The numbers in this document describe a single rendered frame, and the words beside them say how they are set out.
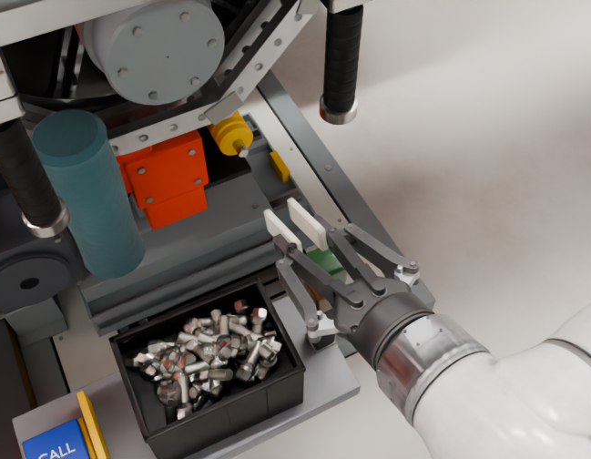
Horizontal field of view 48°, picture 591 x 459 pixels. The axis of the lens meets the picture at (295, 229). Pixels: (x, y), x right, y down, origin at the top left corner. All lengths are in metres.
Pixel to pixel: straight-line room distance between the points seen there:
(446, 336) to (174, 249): 0.83
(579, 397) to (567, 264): 1.13
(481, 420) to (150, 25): 0.46
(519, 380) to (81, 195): 0.54
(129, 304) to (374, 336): 0.81
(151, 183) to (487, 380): 0.65
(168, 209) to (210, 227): 0.25
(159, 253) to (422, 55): 1.06
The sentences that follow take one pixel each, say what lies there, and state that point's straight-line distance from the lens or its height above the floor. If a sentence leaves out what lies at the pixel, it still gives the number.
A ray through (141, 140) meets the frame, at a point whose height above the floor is 0.59.
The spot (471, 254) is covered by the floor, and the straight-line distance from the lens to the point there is 1.61.
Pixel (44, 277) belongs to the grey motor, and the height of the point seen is 0.32.
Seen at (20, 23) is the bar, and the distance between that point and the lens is 0.60.
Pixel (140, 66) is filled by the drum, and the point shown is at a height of 0.85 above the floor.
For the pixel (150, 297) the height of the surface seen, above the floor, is 0.16.
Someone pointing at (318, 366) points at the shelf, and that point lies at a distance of 0.93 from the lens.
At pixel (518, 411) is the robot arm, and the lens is 0.52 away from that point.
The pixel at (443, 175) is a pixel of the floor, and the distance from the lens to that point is 1.74.
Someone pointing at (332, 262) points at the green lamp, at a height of 0.66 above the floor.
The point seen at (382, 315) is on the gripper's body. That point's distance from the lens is 0.59.
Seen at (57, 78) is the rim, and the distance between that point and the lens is 1.02.
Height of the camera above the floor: 1.31
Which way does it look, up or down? 55 degrees down
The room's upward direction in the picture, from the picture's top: straight up
